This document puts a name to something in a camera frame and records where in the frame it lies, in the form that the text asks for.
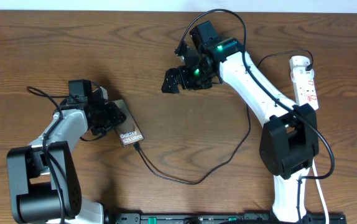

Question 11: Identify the white power strip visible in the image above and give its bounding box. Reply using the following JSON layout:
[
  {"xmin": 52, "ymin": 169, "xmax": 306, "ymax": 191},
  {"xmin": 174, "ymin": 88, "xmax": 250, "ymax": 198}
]
[{"xmin": 289, "ymin": 55, "xmax": 319, "ymax": 110}]

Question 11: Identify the black charging cable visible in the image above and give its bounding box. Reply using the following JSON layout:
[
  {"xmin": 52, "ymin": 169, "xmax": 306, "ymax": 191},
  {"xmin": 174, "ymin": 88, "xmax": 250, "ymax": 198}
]
[{"xmin": 132, "ymin": 49, "xmax": 315, "ymax": 185}]

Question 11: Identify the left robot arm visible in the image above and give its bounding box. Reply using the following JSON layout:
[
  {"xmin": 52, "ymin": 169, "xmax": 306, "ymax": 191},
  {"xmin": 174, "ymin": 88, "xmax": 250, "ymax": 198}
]
[{"xmin": 6, "ymin": 98, "xmax": 126, "ymax": 223}]

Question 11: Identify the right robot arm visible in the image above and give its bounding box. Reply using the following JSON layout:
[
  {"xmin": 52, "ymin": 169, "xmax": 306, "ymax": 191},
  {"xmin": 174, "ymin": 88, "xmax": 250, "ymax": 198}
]
[{"xmin": 161, "ymin": 38, "xmax": 319, "ymax": 223}]

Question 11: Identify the white charger adapter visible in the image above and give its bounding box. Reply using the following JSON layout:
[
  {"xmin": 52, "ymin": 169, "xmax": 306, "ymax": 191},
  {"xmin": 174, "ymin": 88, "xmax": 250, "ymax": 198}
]
[{"xmin": 290, "ymin": 67, "xmax": 315, "ymax": 83}]

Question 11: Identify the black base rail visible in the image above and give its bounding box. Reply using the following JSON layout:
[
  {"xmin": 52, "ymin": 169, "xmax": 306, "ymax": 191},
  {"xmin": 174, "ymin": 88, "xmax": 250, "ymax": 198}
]
[{"xmin": 103, "ymin": 212, "xmax": 346, "ymax": 224}]

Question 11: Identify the white power strip cord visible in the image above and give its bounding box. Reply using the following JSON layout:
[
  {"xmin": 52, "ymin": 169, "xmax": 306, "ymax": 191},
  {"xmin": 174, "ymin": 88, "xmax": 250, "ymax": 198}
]
[{"xmin": 311, "ymin": 160, "xmax": 330, "ymax": 224}]

